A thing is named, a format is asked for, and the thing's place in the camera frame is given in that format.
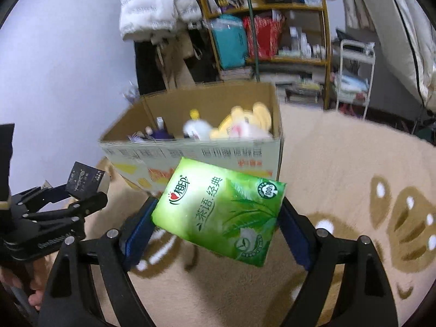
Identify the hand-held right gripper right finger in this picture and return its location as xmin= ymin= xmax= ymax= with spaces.
xmin=277 ymin=196 xmax=399 ymax=327

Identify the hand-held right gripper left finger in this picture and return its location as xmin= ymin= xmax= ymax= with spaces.
xmin=37 ymin=196 xmax=161 ymax=327

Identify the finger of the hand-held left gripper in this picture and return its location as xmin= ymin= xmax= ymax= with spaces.
xmin=25 ymin=192 xmax=108 ymax=224
xmin=12 ymin=183 xmax=71 ymax=212

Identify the small black box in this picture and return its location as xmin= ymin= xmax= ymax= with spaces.
xmin=65 ymin=161 xmax=110 ymax=199

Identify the green tissue pack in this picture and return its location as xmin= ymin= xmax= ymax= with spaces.
xmin=151 ymin=157 xmax=287 ymax=267

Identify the printed cardboard box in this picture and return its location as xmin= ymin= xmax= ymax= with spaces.
xmin=99 ymin=82 xmax=285 ymax=195

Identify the person's left hand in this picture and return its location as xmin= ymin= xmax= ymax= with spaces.
xmin=0 ymin=257 xmax=48 ymax=311

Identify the beige flower printed blanket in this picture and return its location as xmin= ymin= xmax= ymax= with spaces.
xmin=82 ymin=102 xmax=436 ymax=327

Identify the white bottle yellow cap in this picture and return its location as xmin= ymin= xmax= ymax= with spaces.
xmin=183 ymin=109 xmax=213 ymax=140

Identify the printed plastic bag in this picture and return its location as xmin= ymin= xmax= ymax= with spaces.
xmin=123 ymin=82 xmax=142 ymax=105

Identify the yellow bear plush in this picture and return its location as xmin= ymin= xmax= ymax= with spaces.
xmin=209 ymin=103 xmax=274 ymax=140

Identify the large pile of books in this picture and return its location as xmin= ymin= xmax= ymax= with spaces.
xmin=274 ymin=71 xmax=328 ymax=105

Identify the black hanging coat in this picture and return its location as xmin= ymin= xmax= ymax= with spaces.
xmin=134 ymin=41 xmax=168 ymax=96

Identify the light blue cloth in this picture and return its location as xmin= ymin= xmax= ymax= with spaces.
xmin=341 ymin=74 xmax=370 ymax=91

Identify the beige hanging garment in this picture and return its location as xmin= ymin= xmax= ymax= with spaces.
xmin=155 ymin=37 xmax=201 ymax=90

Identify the small stack of books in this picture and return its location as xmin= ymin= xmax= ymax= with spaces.
xmin=218 ymin=66 xmax=254 ymax=82

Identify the white trolley cart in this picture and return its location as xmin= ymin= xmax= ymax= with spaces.
xmin=335 ymin=39 xmax=376 ymax=120

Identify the black hanging garment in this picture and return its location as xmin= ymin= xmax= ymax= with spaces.
xmin=186 ymin=24 xmax=219 ymax=84

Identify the row of cosmetic bottles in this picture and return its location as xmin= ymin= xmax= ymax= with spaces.
xmin=278 ymin=25 xmax=328 ymax=58

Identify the green pole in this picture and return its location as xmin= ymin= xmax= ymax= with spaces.
xmin=241 ymin=0 xmax=261 ymax=83

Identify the red patterned bag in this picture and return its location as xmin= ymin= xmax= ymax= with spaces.
xmin=243 ymin=12 xmax=283 ymax=60

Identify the teal bag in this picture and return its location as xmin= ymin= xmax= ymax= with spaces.
xmin=208 ymin=15 xmax=249 ymax=70

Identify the white puffer jacket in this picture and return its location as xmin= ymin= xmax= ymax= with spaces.
xmin=119 ymin=0 xmax=202 ymax=43

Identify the white folded quilt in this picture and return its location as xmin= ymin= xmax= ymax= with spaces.
xmin=341 ymin=0 xmax=436 ymax=114

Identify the yellow frame shelf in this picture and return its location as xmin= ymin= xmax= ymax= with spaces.
xmin=198 ymin=0 xmax=332 ymax=110

